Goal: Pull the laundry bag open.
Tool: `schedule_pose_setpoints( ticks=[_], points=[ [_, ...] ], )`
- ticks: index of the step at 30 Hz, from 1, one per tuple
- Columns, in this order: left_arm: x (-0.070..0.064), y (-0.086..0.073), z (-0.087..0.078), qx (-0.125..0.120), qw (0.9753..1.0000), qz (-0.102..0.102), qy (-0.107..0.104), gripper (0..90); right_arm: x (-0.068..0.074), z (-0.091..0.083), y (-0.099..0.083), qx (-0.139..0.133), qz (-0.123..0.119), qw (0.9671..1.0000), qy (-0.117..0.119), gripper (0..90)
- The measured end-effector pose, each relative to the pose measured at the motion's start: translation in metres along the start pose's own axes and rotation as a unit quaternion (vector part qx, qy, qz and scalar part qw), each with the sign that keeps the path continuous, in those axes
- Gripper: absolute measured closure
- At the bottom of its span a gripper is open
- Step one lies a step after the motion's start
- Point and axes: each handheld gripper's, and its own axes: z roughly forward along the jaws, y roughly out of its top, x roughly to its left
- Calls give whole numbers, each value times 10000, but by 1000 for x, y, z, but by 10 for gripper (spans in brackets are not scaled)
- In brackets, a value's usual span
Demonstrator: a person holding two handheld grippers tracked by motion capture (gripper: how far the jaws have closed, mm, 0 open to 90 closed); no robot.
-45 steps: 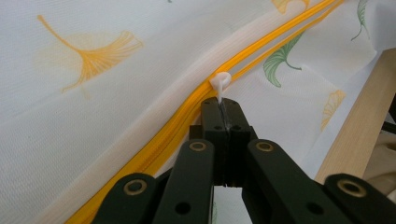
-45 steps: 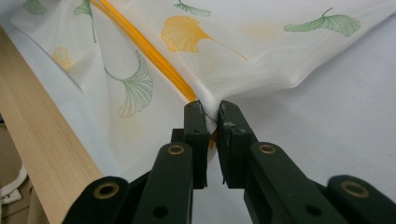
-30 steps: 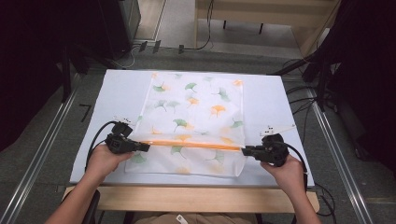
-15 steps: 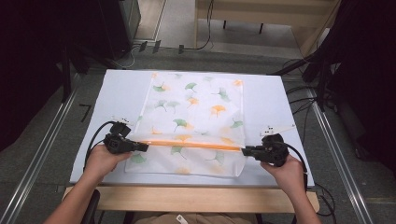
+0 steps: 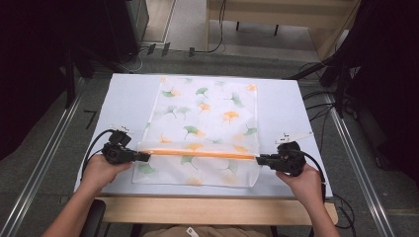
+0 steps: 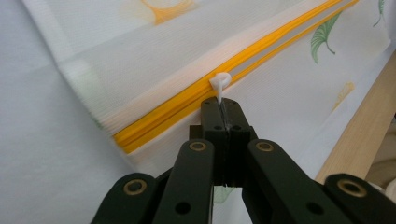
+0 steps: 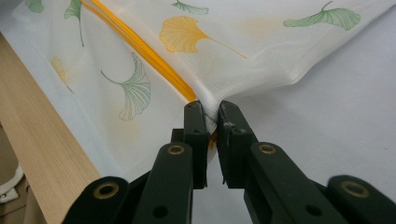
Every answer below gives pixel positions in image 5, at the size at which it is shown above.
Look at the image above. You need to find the black chair armrest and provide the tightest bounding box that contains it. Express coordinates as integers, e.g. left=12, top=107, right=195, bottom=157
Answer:
left=79, top=198, right=108, bottom=237

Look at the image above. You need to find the dark curtain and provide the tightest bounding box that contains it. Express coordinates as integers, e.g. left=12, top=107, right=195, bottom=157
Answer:
left=329, top=0, right=419, bottom=184

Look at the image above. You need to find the light wooden bench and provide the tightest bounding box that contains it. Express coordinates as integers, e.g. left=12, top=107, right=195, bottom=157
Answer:
left=206, top=0, right=363, bottom=62

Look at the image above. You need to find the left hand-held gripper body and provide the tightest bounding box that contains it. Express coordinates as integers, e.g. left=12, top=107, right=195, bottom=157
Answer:
left=101, top=123, right=138, bottom=166

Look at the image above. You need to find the black cabinet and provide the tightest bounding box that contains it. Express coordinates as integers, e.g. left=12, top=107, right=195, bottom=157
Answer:
left=104, top=0, right=150, bottom=64

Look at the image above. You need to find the black floor cable with plug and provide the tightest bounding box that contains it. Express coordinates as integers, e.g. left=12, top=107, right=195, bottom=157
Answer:
left=188, top=0, right=229, bottom=57

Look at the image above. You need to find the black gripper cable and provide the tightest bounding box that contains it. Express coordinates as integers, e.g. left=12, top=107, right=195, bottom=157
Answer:
left=291, top=148, right=328, bottom=200
left=80, top=128, right=117, bottom=182

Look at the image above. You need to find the metal floor rail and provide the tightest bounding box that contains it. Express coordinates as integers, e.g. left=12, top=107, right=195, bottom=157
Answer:
left=324, top=93, right=396, bottom=237
left=0, top=93, right=85, bottom=237

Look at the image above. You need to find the person's left hand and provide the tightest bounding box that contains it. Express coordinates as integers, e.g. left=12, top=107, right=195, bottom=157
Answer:
left=80, top=153, right=134, bottom=193

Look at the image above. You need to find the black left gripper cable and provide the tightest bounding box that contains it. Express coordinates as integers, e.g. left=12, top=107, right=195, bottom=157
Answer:
left=80, top=128, right=117, bottom=182

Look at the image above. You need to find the white leaf-print mesh bag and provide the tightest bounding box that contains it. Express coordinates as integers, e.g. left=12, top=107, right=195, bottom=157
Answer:
left=131, top=75, right=262, bottom=189

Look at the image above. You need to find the white floor cable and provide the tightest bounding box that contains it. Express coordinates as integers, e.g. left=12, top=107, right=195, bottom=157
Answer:
left=117, top=47, right=147, bottom=74

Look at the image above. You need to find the person's right hand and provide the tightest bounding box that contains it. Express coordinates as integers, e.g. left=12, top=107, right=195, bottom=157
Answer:
left=276, top=162, right=325, bottom=208

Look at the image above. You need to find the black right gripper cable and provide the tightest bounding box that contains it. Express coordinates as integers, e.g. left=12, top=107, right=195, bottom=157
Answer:
left=291, top=148, right=328, bottom=200

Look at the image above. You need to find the light wooden table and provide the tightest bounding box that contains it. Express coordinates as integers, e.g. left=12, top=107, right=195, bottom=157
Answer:
left=73, top=72, right=339, bottom=227

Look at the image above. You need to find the black looped floor cable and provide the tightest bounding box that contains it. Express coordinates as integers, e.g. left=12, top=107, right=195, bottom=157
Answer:
left=331, top=193, right=358, bottom=231

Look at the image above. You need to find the black floor cable bundle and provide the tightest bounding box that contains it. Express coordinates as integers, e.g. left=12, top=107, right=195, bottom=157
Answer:
left=300, top=88, right=339, bottom=153

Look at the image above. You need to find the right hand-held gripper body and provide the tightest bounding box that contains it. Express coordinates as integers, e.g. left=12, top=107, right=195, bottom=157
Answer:
left=268, top=130, right=314, bottom=178

